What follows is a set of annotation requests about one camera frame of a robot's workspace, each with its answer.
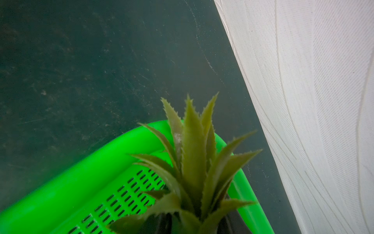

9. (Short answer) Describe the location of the dark green table mat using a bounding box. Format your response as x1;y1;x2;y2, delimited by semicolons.
1;1;300;234

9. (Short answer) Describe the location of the orange pineapple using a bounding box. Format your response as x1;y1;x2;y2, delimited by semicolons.
108;96;259;234

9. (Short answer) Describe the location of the green plastic basket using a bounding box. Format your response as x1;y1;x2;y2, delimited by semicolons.
0;119;275;234

